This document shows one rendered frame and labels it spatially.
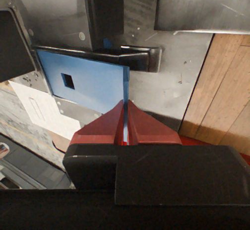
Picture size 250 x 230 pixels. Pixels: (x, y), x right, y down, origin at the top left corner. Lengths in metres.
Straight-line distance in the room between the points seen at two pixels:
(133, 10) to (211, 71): 0.14
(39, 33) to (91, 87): 0.09
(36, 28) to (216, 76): 0.24
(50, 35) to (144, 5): 0.13
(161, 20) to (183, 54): 0.06
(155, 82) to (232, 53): 0.11
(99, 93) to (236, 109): 0.20
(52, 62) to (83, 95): 0.06
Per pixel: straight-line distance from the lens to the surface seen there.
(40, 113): 0.59
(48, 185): 5.26
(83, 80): 0.17
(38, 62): 0.22
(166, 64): 0.21
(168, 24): 0.19
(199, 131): 0.28
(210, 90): 0.23
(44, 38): 0.20
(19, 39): 0.41
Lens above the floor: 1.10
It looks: 47 degrees down
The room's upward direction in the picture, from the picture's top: 142 degrees counter-clockwise
